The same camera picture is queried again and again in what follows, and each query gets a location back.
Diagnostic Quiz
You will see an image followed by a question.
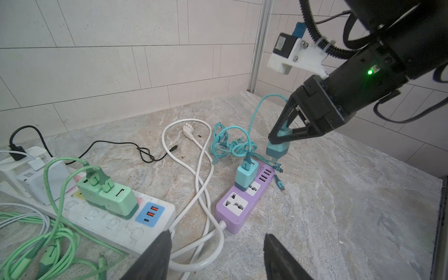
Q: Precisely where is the white cord of purple strip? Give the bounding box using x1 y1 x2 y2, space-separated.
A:
161 118 228 280

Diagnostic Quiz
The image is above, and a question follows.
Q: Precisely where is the light green cable bundle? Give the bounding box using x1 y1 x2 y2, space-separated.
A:
0 156 128 280

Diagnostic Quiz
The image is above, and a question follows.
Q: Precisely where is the light green cube charger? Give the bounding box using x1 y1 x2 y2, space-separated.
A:
77 170 118 212

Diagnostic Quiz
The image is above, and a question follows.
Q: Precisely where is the purple power strip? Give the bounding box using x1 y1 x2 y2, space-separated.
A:
215 162 275 235

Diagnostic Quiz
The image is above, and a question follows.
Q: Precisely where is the teal cable bundle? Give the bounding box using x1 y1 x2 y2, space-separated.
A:
209 93 291 191

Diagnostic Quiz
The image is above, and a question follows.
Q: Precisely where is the white square charger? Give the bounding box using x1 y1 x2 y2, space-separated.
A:
16 160 77 207

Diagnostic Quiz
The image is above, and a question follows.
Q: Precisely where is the white multicolour power strip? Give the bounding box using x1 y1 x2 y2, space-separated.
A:
0 178 177 259

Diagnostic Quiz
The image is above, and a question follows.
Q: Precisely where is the light green charger block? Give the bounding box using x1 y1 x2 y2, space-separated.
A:
104 186 138 220

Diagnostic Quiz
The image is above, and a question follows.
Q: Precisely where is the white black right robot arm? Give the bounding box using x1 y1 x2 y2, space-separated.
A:
268 1 448 144

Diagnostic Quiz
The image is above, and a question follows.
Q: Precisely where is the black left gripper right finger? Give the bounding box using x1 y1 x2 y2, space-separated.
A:
264 234 313 280

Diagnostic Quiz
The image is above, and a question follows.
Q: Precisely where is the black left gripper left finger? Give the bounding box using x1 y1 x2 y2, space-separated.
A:
121 230 172 280

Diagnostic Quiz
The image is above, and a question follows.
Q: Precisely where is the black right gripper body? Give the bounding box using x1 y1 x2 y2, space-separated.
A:
294 43 413 135

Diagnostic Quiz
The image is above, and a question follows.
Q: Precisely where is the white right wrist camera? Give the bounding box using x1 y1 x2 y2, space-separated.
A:
267 22 335 80

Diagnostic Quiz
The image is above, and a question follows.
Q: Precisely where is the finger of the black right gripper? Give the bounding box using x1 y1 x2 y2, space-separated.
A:
268 96 324 144

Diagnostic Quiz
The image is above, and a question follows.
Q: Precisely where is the white cube charger black plug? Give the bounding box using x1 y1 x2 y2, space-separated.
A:
1 147 50 198

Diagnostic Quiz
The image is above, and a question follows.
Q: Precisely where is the thin black cable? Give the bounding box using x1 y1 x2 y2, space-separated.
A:
8 125 179 165

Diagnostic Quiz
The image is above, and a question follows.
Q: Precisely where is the teal charger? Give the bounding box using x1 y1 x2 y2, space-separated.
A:
234 161 259 191
266 127 292 161

